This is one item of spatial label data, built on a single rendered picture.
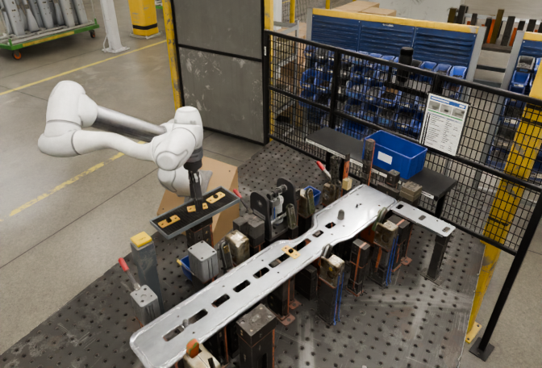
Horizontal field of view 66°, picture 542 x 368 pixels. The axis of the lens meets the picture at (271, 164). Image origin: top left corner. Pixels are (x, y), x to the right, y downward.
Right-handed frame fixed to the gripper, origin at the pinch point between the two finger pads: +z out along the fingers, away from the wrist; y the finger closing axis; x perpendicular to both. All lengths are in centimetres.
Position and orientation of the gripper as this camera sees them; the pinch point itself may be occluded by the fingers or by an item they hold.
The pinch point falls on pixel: (196, 199)
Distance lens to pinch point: 179.7
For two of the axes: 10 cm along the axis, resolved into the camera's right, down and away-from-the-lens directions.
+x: 9.4, -1.7, 2.9
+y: 3.4, 4.8, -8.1
